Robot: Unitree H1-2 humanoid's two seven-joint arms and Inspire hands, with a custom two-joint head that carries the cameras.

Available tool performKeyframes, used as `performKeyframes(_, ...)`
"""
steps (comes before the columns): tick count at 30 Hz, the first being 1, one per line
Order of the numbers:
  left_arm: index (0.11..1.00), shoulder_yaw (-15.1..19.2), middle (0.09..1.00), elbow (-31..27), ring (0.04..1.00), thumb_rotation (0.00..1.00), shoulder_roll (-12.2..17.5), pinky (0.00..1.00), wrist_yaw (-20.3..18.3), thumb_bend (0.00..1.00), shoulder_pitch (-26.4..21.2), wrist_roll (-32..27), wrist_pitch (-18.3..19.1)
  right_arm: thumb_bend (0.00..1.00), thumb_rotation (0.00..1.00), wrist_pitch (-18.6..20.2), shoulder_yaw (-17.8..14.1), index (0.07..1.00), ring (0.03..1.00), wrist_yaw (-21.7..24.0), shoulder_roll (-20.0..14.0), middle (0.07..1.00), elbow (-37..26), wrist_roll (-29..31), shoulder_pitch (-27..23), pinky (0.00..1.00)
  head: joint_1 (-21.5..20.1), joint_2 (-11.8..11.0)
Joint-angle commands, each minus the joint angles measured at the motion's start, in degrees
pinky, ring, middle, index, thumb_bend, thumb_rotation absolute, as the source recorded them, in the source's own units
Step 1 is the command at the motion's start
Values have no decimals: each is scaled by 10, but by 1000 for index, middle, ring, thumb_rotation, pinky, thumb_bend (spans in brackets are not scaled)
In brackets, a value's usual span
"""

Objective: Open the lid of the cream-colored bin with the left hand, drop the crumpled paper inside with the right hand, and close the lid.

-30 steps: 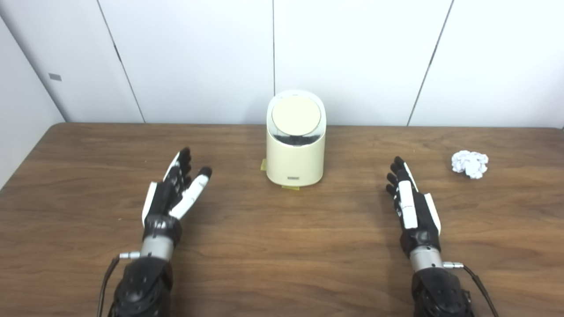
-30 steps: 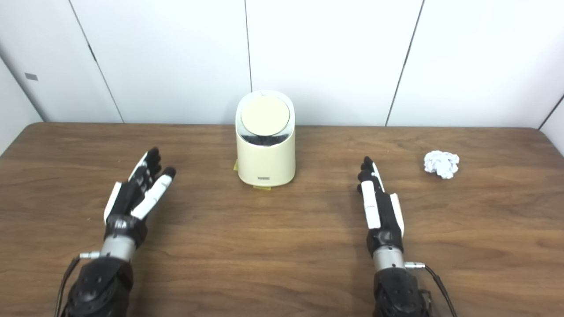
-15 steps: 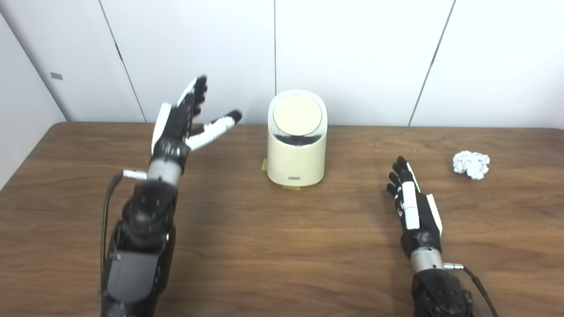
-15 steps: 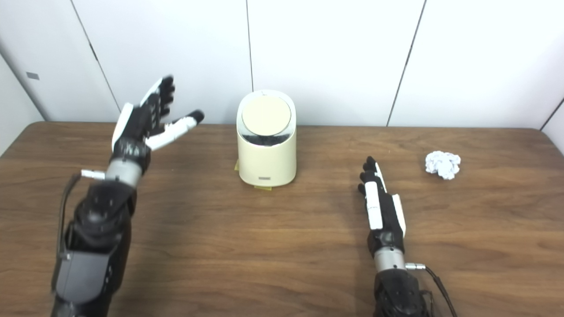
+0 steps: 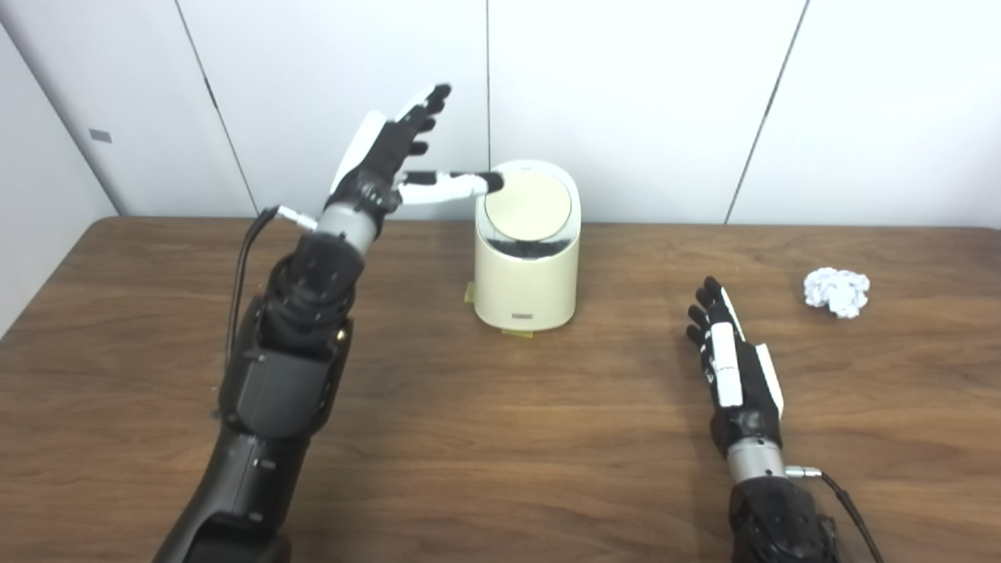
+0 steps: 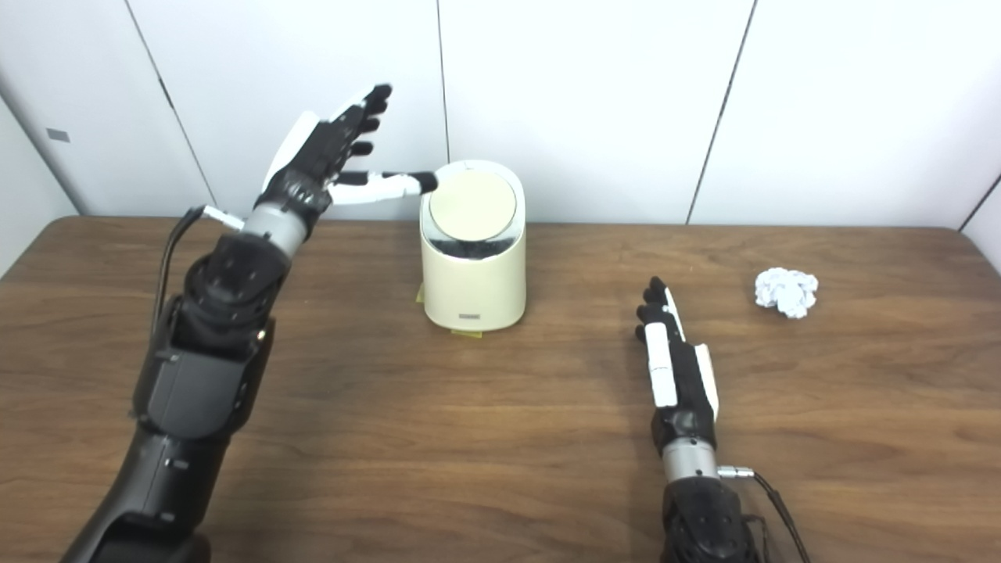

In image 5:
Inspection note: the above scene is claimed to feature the cream-colored desktop bin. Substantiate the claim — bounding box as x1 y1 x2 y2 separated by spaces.
473 160 581 332

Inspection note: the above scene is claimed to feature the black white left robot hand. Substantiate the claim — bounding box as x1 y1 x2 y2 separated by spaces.
322 83 505 235

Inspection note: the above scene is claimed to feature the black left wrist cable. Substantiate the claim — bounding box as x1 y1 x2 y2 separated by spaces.
225 205 318 368

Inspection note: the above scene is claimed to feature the round cream bin lid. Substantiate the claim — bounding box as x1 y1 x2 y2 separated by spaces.
484 172 572 239

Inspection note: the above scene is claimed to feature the white paper ball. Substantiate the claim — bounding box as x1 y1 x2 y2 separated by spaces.
804 267 870 319

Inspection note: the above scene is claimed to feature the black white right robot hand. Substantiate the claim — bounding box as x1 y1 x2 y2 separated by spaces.
686 276 784 458

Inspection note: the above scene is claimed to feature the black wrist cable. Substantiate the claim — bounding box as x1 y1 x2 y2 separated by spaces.
225 205 318 368
786 465 886 563

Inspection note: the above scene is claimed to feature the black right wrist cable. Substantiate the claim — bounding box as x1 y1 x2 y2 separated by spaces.
786 465 886 563

